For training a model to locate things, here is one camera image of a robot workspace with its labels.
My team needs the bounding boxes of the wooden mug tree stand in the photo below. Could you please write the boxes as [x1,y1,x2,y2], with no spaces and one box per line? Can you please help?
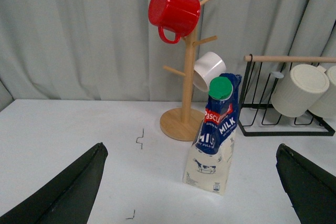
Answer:
[160,0,221,142]

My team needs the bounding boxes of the red mug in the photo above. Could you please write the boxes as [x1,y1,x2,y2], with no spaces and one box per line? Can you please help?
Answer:
[148,0,201,44]

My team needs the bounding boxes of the black wire rack wooden rod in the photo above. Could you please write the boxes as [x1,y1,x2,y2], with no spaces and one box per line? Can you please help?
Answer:
[238,55,335,136]

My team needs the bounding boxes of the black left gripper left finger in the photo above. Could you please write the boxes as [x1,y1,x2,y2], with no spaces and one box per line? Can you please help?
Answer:
[1,143,108,223]

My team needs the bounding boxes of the white mug on tree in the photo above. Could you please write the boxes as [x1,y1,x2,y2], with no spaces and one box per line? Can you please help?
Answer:
[193,51,227,92]

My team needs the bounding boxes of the cream ribbed mug left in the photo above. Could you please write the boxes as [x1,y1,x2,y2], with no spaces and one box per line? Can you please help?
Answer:
[271,64,330,118]

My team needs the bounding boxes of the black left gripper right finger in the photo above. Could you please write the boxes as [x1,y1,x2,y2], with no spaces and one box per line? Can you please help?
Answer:
[276,144,335,223]

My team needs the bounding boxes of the blue white milk carton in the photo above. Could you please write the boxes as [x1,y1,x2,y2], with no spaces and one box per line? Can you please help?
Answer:
[183,73,241,195]

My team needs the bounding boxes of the cream ribbed mug right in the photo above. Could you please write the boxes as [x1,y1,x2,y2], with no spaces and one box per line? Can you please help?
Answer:
[309,66,336,118]

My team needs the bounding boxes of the cream ribbed mug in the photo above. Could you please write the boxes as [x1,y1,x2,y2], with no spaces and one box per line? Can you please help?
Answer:
[271,64,330,118]
[309,66,336,118]

